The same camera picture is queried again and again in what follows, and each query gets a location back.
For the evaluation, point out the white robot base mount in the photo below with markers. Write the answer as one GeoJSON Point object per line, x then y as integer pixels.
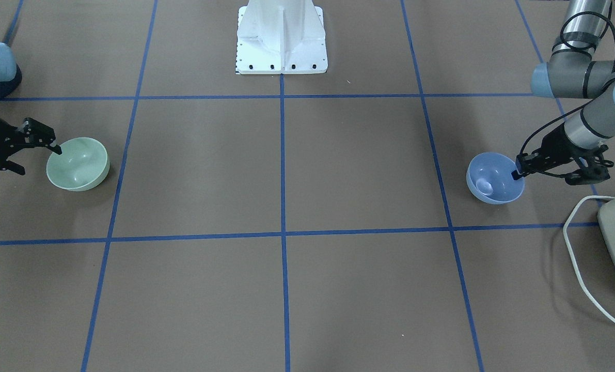
{"type": "Point", "coordinates": [280, 37]}

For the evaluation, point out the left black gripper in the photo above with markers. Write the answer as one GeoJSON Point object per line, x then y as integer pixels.
{"type": "Point", "coordinates": [555, 145]}

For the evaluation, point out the blue bowl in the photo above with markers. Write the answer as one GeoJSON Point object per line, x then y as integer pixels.
{"type": "Point", "coordinates": [489, 178]}

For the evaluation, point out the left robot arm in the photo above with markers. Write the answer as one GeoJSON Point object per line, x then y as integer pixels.
{"type": "Point", "coordinates": [571, 72]}

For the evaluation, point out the green bowl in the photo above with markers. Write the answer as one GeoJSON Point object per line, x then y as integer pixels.
{"type": "Point", "coordinates": [82, 165]}

